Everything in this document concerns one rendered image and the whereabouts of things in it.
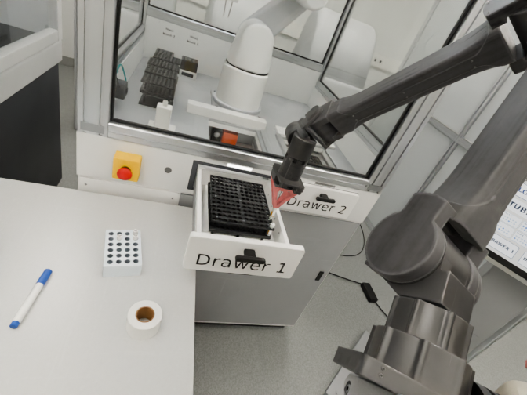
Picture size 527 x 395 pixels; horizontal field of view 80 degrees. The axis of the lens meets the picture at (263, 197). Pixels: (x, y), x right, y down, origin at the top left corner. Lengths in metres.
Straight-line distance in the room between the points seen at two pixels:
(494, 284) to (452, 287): 1.10
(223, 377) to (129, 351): 0.91
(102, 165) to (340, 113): 0.71
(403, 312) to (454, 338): 0.04
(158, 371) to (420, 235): 0.57
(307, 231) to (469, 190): 0.92
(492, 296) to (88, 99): 1.47
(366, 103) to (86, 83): 0.69
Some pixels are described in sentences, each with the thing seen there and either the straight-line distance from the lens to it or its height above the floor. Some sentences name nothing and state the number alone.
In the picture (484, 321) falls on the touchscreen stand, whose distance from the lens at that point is 1.51.
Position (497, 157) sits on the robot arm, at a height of 1.36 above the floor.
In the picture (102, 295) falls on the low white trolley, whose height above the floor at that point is 0.76.
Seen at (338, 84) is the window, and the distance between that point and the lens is 0.99.
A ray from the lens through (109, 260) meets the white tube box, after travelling 0.84.
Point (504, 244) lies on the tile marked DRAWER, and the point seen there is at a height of 1.01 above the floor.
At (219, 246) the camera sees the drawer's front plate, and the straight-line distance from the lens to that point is 0.75.
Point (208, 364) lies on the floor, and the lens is 1.62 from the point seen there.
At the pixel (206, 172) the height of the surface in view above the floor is 0.89.
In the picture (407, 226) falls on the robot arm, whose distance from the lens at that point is 0.35.
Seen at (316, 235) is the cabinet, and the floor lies 0.70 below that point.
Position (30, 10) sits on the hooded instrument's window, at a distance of 1.69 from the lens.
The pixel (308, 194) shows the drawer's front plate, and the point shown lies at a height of 0.89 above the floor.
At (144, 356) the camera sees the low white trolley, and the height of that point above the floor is 0.76.
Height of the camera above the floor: 1.42
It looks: 32 degrees down
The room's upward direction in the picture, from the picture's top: 22 degrees clockwise
